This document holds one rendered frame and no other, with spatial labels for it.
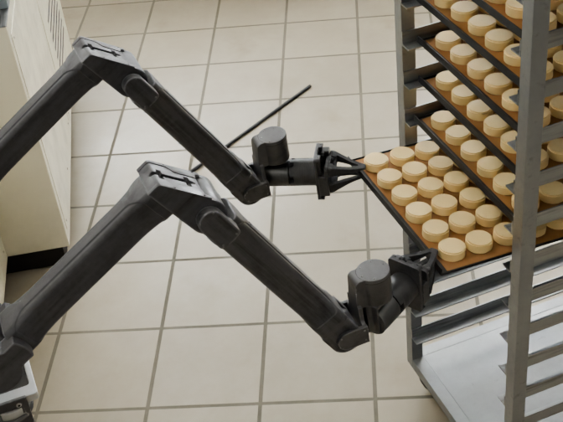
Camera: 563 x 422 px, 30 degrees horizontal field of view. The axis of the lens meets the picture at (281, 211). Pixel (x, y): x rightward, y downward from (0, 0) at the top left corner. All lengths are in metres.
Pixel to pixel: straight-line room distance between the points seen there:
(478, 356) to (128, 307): 1.06
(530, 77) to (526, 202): 0.25
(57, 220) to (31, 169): 0.20
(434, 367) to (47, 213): 1.26
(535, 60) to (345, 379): 1.37
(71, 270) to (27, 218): 1.68
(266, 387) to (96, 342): 0.54
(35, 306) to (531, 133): 0.83
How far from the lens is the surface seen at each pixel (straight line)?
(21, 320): 1.58
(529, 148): 1.77
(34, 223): 3.23
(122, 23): 4.67
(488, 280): 2.60
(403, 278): 1.84
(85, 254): 1.54
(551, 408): 2.31
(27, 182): 3.14
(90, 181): 3.69
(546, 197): 1.96
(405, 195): 2.04
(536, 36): 1.66
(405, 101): 2.18
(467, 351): 2.68
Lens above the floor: 2.07
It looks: 38 degrees down
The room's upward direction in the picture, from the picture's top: 7 degrees counter-clockwise
